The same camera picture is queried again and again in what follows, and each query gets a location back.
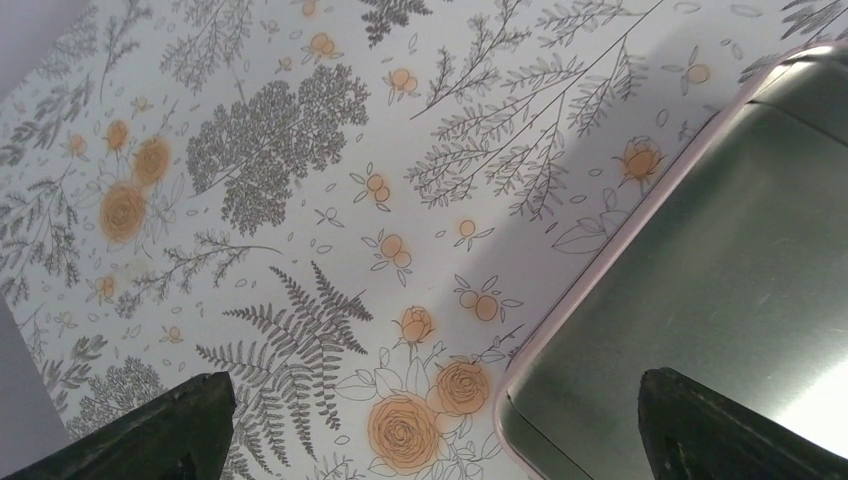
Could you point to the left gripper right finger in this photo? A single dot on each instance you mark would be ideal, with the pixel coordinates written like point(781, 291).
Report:
point(690, 431)

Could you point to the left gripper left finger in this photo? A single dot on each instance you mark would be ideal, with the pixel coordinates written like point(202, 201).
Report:
point(183, 434)

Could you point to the metal tin of chess pieces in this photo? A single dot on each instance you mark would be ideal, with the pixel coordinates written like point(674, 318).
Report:
point(732, 271)

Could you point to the floral patterned table mat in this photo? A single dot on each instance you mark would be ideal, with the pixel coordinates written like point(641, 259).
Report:
point(359, 209)

